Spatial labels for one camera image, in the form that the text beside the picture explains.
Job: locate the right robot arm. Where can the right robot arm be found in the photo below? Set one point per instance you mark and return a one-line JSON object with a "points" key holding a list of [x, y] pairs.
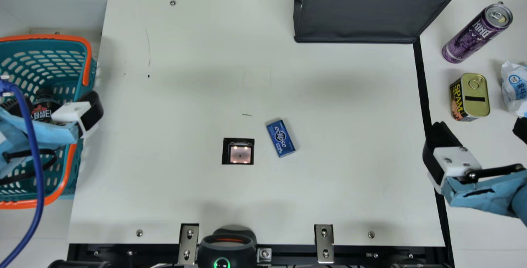
{"points": [[522, 130]]}

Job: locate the blue rectangular mint box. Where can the blue rectangular mint box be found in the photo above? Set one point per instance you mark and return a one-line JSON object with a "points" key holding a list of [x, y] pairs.
{"points": [[280, 138]]}

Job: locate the rectangular tin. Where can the rectangular tin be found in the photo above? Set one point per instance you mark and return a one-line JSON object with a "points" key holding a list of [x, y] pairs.
{"points": [[473, 97]]}

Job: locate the teal shopping basket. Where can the teal shopping basket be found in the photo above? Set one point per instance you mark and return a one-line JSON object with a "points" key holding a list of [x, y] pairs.
{"points": [[45, 62]]}

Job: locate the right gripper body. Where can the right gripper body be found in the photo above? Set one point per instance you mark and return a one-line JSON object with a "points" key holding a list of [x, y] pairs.
{"points": [[490, 196]]}

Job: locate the black strip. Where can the black strip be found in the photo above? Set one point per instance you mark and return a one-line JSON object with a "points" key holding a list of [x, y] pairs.
{"points": [[424, 95]]}

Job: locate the black device with green light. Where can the black device with green light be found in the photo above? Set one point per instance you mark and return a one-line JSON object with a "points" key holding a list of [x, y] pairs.
{"points": [[226, 251]]}

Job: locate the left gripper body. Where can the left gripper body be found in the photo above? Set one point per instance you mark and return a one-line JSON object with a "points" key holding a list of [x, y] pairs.
{"points": [[29, 136]]}

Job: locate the white plastic packet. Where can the white plastic packet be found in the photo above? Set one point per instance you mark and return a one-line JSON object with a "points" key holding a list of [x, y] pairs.
{"points": [[516, 89]]}

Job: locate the small square scanner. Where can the small square scanner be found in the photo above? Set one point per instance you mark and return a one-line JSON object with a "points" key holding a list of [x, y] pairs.
{"points": [[239, 152]]}

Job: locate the purple can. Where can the purple can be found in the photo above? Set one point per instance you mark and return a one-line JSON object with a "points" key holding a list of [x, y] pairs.
{"points": [[473, 35]]}

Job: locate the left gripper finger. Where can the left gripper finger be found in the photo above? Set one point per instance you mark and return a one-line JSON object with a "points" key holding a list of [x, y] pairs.
{"points": [[88, 113]]}

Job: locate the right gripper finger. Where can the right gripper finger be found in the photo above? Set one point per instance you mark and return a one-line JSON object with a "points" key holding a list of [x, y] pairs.
{"points": [[451, 159]]}

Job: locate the dark coffee bottle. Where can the dark coffee bottle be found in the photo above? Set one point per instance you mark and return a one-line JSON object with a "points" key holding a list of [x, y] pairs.
{"points": [[42, 109]]}

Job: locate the dark grey bag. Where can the dark grey bag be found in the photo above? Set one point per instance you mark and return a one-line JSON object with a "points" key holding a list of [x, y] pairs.
{"points": [[370, 12]]}

